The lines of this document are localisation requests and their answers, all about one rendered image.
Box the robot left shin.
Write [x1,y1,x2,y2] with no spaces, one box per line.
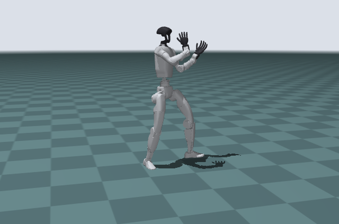
[184,122,195,154]

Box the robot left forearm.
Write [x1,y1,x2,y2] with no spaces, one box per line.
[183,53,198,70]

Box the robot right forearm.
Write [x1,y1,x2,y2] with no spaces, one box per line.
[171,46,190,62]

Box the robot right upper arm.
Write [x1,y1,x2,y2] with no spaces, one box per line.
[154,46,178,66]

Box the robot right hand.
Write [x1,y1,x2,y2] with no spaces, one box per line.
[177,32,190,51]

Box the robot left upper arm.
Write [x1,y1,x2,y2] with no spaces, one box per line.
[172,48,185,73]

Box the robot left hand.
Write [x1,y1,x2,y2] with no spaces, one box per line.
[194,40,207,59]

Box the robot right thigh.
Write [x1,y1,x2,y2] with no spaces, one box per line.
[151,91,166,136]

